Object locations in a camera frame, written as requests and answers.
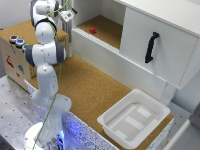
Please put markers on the white plastic box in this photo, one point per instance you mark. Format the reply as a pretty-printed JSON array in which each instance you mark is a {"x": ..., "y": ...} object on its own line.
[{"x": 133, "y": 121}]

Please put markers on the blue button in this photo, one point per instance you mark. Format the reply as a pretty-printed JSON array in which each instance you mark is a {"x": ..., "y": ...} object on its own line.
[{"x": 20, "y": 42}]

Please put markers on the pink block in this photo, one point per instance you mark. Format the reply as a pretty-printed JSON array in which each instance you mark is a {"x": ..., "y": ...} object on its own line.
[{"x": 92, "y": 30}]

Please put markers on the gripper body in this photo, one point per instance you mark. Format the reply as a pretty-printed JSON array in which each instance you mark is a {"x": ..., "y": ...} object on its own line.
[{"x": 67, "y": 15}]

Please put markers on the white sliding door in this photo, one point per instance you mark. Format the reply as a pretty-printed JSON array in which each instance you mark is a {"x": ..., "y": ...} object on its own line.
[{"x": 173, "y": 50}]

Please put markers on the white cabinet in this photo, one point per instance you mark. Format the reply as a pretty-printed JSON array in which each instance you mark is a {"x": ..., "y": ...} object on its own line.
[{"x": 133, "y": 71}]

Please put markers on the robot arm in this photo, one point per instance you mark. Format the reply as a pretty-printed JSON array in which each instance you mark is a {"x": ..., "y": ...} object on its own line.
[{"x": 46, "y": 80}]

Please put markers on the green button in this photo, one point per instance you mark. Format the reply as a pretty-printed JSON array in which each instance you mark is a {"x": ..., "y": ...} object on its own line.
[{"x": 24, "y": 46}]

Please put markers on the red button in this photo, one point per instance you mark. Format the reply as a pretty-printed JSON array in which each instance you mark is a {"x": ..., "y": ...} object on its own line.
[{"x": 13, "y": 38}]

